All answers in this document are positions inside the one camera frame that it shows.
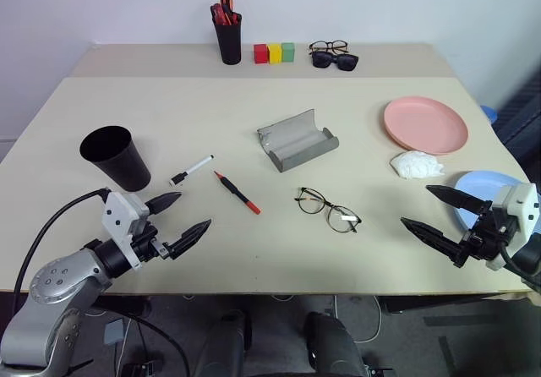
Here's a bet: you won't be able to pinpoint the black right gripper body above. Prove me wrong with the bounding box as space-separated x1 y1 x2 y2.
462 210 519 264

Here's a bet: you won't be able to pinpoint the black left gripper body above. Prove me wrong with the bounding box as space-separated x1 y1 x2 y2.
129 220 178 264

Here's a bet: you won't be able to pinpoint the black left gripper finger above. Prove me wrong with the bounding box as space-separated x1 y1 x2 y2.
145 190 183 216
166 218 213 261

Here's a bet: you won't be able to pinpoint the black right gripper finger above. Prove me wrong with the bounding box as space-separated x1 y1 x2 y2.
400 217 469 270
425 184 495 217

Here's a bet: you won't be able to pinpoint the light blue plate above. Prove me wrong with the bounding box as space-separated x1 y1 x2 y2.
454 169 532 230

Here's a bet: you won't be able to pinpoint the white tissue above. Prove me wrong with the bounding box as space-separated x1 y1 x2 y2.
389 150 446 180

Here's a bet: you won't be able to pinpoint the grey glasses case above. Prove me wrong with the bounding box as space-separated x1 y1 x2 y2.
256 107 341 174

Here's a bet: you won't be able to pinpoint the white marker with black cap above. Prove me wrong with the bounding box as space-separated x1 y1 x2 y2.
169 154 216 187

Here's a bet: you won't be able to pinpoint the empty black plastic cup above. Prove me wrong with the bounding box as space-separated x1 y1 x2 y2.
79 125 152 193

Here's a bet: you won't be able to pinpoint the red and black pen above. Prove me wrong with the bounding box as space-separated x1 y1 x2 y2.
213 170 262 216

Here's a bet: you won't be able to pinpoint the pink plate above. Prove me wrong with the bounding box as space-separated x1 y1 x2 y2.
383 96 470 156

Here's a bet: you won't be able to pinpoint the small grey box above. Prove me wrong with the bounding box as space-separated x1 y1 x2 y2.
103 318 128 347

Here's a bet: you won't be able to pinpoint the dark ribbed object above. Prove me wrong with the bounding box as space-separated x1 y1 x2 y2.
492 70 541 171

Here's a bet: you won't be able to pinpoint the dark rounded shape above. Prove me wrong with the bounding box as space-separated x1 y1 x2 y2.
303 311 369 377

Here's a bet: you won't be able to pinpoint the black tool holder cup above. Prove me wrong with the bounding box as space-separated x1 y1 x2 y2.
212 13 243 65

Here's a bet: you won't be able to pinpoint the black sunglasses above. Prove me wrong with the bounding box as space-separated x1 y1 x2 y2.
310 52 360 72

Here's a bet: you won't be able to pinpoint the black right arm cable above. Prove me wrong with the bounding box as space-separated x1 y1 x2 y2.
500 241 541 277

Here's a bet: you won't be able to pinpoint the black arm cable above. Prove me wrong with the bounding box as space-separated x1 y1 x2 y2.
11 187 112 314
500 241 541 277

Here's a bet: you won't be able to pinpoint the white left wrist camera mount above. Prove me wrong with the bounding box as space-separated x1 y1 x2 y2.
101 190 151 270

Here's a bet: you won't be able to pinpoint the thin tortoise frame eyeglasses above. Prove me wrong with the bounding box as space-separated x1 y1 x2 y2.
294 186 363 234

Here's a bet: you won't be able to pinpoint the black floor cable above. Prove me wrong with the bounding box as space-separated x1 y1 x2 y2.
90 307 191 377

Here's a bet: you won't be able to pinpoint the white floor cable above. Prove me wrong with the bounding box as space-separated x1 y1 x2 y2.
332 294 384 345

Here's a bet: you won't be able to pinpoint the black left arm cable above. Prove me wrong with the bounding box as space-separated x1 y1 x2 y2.
11 187 112 314

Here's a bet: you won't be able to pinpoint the brown frame clear eyeglasses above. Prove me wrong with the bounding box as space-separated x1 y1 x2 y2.
309 40 350 56

